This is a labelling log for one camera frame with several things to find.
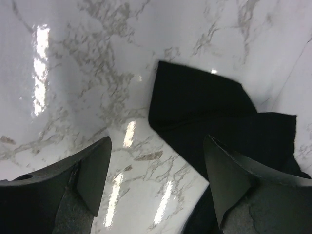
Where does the black t shirt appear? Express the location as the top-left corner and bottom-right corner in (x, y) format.
(148, 61), (311, 234)

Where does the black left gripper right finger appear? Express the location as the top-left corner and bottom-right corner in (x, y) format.
(204, 136), (312, 234)

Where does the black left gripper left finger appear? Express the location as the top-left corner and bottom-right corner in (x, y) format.
(0, 137), (112, 234)

